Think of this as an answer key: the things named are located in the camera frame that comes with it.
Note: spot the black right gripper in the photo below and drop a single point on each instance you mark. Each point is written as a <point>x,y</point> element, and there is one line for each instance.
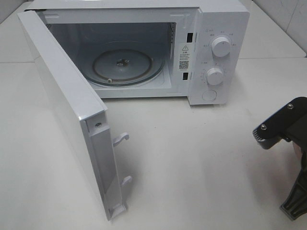
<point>296,203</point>

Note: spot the round door release button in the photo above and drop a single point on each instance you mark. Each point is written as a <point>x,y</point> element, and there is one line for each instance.
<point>209,95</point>

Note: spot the white microwave door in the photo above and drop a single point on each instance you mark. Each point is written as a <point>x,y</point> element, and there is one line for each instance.
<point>80,113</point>

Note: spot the lower white timer knob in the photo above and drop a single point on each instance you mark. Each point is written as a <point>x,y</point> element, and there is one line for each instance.
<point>214,76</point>

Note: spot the upper white power knob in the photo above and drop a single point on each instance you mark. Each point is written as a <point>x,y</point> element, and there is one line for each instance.
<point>221,46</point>

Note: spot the white microwave oven body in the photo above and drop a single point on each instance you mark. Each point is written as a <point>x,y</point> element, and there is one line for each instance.
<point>87,28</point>

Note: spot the white warning label sticker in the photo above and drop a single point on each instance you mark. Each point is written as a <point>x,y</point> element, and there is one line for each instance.
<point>184,56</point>

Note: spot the glass microwave turntable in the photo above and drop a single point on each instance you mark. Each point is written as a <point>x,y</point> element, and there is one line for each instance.
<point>124,67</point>

